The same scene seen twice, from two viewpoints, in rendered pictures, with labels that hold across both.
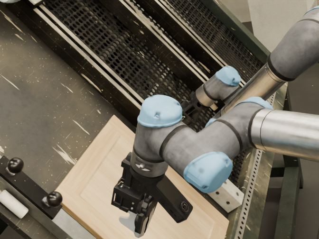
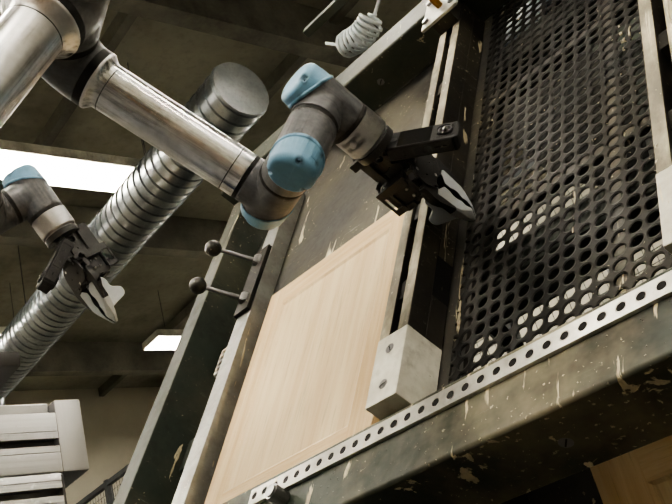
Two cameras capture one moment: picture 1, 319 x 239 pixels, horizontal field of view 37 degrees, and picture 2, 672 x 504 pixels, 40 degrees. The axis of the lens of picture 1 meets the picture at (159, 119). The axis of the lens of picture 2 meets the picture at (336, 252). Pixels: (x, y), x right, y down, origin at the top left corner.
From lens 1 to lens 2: 265 cm
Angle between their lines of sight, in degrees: 113
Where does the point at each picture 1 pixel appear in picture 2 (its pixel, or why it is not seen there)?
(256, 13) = not seen: outside the picture
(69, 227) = (236, 332)
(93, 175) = (313, 284)
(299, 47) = not seen: hidden behind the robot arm
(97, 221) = (263, 341)
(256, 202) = (428, 437)
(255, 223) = (368, 475)
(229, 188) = (382, 363)
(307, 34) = not seen: hidden behind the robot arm
